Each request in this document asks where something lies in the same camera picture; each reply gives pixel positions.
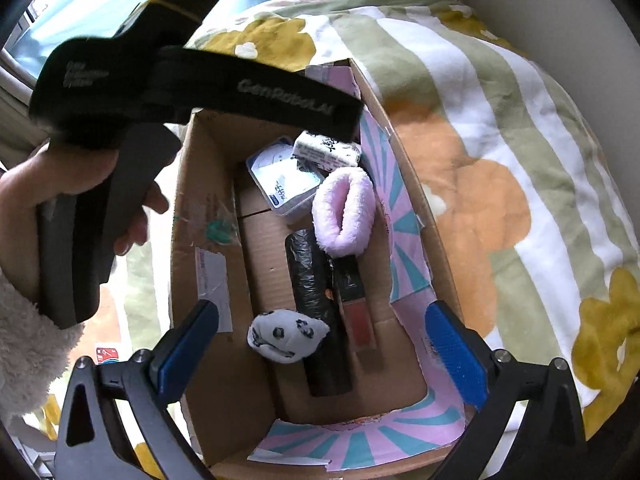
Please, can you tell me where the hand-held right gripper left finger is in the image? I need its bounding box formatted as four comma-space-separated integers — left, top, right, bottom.
54, 299, 221, 480

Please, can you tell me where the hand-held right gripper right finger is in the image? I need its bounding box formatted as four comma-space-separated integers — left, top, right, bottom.
424, 301, 588, 480

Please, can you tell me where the cardboard box with pink lining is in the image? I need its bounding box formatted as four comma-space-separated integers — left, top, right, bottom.
167, 57, 481, 480

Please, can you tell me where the red lip gloss tube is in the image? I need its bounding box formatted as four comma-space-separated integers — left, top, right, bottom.
332, 255, 378, 353

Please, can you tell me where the clear plastic box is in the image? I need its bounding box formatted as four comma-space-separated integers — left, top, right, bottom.
245, 135, 326, 218

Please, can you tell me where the black-white printed tissue packet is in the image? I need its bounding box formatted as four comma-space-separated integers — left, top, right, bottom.
291, 130, 362, 173

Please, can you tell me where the black trash bag roll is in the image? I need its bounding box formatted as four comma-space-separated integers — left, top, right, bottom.
284, 228, 353, 398

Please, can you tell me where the pink fluffy scrunchie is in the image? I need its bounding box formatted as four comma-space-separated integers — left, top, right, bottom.
311, 166, 376, 257

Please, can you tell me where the person's left forearm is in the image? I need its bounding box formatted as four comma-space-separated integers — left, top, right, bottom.
0, 269, 86, 423

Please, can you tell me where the person's left hand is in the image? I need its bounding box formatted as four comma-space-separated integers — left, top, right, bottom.
0, 146, 171, 301

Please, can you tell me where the blue red-label plastic box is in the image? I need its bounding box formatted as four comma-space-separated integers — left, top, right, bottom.
94, 344, 122, 367

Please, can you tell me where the light blue sheet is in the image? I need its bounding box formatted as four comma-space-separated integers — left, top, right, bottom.
15, 0, 151, 53

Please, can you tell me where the beige curtain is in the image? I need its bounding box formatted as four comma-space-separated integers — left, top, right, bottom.
0, 50, 51, 157

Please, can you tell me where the floral striped blanket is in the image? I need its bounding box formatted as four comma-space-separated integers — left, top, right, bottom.
30, 0, 640, 480

